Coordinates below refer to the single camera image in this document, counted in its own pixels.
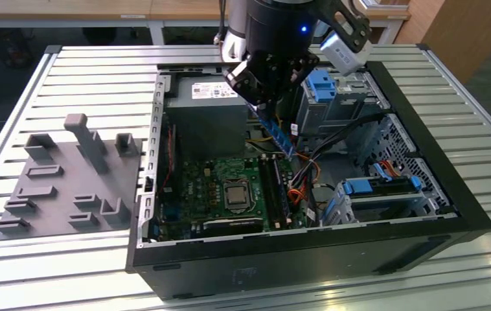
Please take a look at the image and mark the black camera bracket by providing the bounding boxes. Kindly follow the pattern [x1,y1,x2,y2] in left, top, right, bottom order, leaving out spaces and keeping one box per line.
[313,0,374,52]

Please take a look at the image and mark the grey metal drive cage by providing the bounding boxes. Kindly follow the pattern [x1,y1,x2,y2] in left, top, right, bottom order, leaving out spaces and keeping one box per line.
[294,71,393,139]

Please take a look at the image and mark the blue RAM stick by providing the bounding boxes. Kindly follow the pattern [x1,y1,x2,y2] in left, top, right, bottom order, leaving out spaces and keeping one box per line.
[246,103,297,159]

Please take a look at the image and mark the blue drive carrier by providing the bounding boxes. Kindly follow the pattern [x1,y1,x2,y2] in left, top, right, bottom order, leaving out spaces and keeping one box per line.
[308,71,337,103]

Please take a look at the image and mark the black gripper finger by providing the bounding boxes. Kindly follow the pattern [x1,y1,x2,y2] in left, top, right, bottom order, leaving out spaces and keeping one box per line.
[222,53,281,113]
[280,54,320,105]

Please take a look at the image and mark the green motherboard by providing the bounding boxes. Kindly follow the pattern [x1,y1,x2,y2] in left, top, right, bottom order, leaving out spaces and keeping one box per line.
[158,152,310,242]

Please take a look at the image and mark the black PC case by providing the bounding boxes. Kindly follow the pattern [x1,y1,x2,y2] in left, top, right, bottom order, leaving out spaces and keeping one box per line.
[123,60,491,301]

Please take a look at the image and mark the grey parts rack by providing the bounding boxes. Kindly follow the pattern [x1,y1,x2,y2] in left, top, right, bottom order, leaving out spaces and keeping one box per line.
[0,113,146,241]

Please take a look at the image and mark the black graphics card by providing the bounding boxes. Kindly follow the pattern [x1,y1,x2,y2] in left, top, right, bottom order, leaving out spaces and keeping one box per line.
[201,216,264,235]

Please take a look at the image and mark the red orange yellow wire bundle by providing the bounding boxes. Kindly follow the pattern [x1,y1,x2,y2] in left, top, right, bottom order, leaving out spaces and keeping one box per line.
[286,150,322,205]

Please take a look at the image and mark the wooden cabinet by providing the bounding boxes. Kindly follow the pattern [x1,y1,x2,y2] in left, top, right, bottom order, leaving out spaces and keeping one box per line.
[393,0,491,85]

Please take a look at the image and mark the black RAM slot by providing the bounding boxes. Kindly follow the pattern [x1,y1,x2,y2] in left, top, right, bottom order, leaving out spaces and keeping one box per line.
[258,154,281,230]

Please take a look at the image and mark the silver CPU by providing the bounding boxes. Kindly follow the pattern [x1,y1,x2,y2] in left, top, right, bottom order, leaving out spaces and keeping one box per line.
[226,187,250,208]

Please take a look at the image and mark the white framed desk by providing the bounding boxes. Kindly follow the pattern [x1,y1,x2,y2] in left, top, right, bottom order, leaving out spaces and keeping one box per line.
[0,0,410,45]

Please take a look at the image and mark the orange flat wire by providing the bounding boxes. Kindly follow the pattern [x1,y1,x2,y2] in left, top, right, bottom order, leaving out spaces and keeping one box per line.
[380,160,406,178]

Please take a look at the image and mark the grey power supply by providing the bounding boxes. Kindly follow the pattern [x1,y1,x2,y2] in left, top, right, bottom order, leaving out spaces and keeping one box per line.
[165,76,254,156]

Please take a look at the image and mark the metal socket cover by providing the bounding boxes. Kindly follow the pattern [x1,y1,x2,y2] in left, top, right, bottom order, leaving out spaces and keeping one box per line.
[221,177,258,215]

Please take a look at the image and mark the yellow and black wires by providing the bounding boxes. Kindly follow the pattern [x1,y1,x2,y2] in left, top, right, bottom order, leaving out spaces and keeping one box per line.
[246,135,281,145]

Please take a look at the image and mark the black flat cable with print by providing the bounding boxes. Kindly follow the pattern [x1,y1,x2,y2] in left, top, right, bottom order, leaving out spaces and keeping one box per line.
[290,111,396,189]

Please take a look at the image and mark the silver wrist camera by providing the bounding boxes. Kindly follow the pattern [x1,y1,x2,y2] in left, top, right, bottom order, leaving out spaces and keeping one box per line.
[317,32,374,78]

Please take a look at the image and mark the hard disk in blue carrier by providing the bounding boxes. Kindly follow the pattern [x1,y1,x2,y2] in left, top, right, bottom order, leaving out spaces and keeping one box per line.
[340,176,422,197]

